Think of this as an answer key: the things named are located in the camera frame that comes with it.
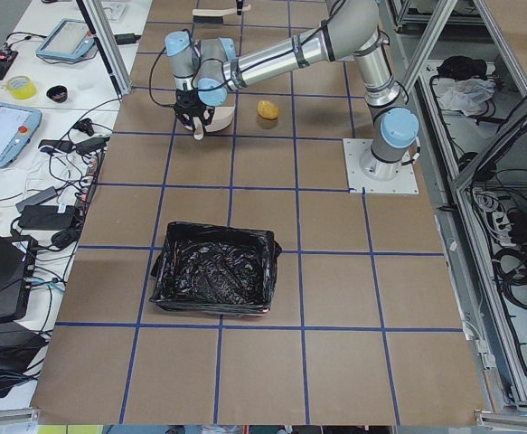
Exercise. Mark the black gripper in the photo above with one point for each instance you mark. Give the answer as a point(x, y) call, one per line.
point(187, 108)

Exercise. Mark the beige plastic dustpan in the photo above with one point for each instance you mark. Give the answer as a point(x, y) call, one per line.
point(222, 117)

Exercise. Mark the beige hand brush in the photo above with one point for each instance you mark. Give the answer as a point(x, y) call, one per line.
point(216, 16)

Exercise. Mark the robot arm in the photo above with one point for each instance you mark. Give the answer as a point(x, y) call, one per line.
point(205, 72)

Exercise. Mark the pink bin with black bag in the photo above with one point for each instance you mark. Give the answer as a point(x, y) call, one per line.
point(216, 270)

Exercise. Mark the orange potato-like lump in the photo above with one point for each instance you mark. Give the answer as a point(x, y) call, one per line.
point(267, 110)

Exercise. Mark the upper blue teach pendant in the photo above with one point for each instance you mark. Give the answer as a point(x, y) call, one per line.
point(70, 41)

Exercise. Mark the blue teach pendant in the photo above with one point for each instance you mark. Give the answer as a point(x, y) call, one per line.
point(17, 126)
point(70, 41)

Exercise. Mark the yellow tape roll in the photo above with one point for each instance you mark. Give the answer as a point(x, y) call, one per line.
point(21, 87)

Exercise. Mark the lower blue teach pendant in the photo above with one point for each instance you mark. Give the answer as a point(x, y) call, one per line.
point(17, 126)

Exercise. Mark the black power brick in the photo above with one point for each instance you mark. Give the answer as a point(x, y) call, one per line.
point(48, 217)

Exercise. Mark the crumpled white cloth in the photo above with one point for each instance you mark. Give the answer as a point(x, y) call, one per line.
point(470, 97)

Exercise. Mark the black laptop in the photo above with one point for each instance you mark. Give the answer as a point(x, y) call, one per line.
point(17, 260)

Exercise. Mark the aluminium frame post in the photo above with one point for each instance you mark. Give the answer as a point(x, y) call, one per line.
point(95, 18)

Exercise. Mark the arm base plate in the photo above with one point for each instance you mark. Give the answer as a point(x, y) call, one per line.
point(385, 181)

